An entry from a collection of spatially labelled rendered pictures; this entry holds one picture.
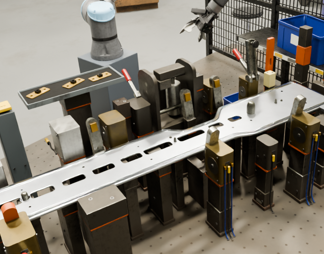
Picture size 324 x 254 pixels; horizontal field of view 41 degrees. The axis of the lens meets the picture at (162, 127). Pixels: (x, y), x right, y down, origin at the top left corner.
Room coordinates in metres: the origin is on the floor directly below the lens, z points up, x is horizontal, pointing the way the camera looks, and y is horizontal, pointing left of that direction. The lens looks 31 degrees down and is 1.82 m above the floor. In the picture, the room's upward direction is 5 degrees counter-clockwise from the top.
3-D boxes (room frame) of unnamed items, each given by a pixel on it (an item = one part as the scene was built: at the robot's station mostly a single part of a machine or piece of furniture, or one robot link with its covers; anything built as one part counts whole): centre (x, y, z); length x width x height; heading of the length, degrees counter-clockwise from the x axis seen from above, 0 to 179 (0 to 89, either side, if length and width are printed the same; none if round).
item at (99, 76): (1.51, 0.22, 1.17); 0.08 x 0.04 x 0.01; 127
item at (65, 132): (1.27, 0.33, 0.90); 0.13 x 0.08 x 0.41; 28
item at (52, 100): (1.46, 0.32, 1.16); 0.37 x 0.14 x 0.02; 118
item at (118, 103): (1.42, 0.14, 0.90); 0.05 x 0.05 x 0.40; 28
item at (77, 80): (1.47, 0.31, 1.17); 0.08 x 0.04 x 0.01; 142
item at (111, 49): (1.90, 0.23, 1.15); 0.15 x 0.15 x 0.10
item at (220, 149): (1.13, -0.18, 0.87); 0.12 x 0.07 x 0.35; 28
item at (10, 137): (1.34, 0.55, 0.92); 0.08 x 0.08 x 0.44; 28
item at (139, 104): (1.44, 0.09, 0.89); 0.12 x 0.07 x 0.38; 28
